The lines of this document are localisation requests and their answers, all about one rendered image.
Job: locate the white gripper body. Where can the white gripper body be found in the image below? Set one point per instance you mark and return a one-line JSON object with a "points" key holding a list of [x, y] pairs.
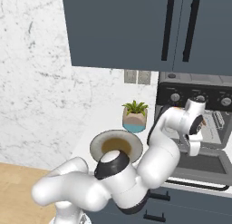
{"points": [[193, 145]]}

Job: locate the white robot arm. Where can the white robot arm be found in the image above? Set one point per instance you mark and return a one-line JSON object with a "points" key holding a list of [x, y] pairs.
{"points": [[120, 179]]}

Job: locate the toaster oven glass door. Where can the toaster oven glass door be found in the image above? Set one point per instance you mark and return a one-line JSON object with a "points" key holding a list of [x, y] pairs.
{"points": [[208, 167]]}

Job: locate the grey toaster oven knob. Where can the grey toaster oven knob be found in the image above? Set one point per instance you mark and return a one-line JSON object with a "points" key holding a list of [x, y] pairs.
{"points": [[226, 101], [175, 97], [201, 98]]}

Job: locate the dark grey cupboard door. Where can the dark grey cupboard door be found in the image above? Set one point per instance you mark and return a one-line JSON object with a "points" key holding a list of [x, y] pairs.
{"points": [[214, 31], [120, 28]]}

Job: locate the dark grey drawer front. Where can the dark grey drawer front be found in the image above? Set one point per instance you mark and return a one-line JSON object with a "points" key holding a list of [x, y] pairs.
{"points": [[196, 200], [193, 218]]}

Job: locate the green plant in pot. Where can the green plant in pot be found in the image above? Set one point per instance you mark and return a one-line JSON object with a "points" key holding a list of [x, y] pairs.
{"points": [[135, 118]]}

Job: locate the grey round plate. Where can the grey round plate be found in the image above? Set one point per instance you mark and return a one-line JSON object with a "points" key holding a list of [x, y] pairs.
{"points": [[96, 146]]}

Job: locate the grey wall outlet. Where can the grey wall outlet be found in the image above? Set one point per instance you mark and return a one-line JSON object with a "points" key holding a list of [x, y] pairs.
{"points": [[144, 77], [130, 76]]}

